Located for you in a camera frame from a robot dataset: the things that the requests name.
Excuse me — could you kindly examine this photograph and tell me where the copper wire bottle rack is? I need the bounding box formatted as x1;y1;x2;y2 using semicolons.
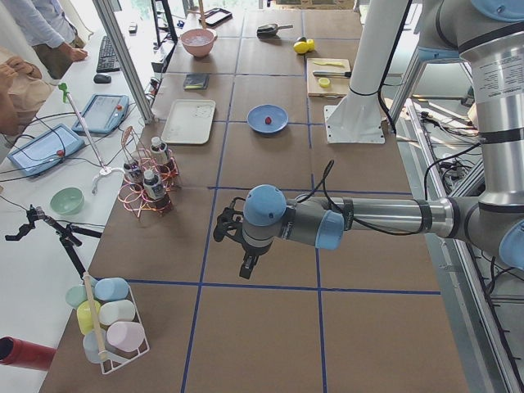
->
118;126;179;218

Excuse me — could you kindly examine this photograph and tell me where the red cylinder bottle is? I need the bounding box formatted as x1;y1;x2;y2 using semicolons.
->
1;337;56;371

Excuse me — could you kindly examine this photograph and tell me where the wooden cutting board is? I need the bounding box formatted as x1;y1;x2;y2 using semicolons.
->
306;57;351;97

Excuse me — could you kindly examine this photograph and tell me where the bottle white cap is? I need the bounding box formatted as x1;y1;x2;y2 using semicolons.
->
123;160;143;184
151;137;169;165
143;169;165;201

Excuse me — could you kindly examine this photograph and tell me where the yellow lemon upper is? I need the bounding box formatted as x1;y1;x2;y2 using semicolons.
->
306;38;315;52

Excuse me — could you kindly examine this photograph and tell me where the white wire cup rack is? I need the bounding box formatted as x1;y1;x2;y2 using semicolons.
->
65;272;151;375

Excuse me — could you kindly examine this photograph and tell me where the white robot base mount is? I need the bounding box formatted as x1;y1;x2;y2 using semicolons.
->
325;0;411;144

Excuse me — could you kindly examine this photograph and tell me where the yellow plastic knife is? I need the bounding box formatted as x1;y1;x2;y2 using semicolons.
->
312;61;346;68

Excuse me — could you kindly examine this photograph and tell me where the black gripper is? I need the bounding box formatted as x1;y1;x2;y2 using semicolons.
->
213;197;258;279

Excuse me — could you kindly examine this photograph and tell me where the white bear serving tray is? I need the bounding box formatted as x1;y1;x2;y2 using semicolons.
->
160;99;215;145

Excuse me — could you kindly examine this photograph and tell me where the yellow lemon lower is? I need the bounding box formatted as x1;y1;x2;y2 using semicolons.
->
293;41;309;55

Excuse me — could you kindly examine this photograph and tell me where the blue teach pendant far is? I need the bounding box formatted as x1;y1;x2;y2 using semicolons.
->
81;94;129;135

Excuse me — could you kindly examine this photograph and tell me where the mint green bowl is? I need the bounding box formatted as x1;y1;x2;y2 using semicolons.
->
50;187;84;215

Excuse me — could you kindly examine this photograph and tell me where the pink ice bowl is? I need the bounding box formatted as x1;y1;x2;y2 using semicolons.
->
180;28;218;57

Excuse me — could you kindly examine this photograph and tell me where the black computer mouse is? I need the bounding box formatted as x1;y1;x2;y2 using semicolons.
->
93;73;112;84

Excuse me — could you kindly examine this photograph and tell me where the black keyboard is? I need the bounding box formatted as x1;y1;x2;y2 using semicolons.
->
96;36;120;73

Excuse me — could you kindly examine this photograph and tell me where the yellow lemon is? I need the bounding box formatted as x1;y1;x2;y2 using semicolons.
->
293;41;309;55
306;38;315;52

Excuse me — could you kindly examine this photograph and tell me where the bottle white cap right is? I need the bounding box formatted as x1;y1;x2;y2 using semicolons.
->
123;160;143;184

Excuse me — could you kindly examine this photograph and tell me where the lemon half slice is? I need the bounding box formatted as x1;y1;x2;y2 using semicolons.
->
318;77;331;88

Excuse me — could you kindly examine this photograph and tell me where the blue teach pendant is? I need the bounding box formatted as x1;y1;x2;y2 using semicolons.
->
81;94;129;135
7;124;84;176

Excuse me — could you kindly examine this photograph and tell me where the bottle white cap bottom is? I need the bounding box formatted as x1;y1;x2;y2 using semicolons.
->
143;169;165;201

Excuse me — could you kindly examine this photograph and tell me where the steel muddler black tip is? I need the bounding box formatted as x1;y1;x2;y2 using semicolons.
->
313;70;352;78

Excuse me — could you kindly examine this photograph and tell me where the bottle white cap left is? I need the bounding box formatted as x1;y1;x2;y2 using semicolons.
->
151;137;169;165

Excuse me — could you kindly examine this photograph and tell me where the blue teach pendant near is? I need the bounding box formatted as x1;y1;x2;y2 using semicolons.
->
7;124;84;176

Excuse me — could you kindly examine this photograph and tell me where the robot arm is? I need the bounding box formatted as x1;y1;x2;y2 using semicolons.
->
418;1;523;134
213;129;523;278

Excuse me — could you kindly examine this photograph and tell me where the black tripod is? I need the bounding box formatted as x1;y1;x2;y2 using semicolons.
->
4;206;103;283

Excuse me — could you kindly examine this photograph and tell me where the standing person grey shirt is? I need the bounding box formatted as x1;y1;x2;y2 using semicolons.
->
2;0;88;79

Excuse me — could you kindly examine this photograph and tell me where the grey yellow folded cloth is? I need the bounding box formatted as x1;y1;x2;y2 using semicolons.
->
183;73;210;91

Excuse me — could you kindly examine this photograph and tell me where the blue ceramic plate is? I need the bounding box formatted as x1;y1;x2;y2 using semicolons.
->
246;104;289;135

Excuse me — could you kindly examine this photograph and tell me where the steel ice scoop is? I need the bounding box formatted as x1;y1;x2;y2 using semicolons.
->
256;23;294;38

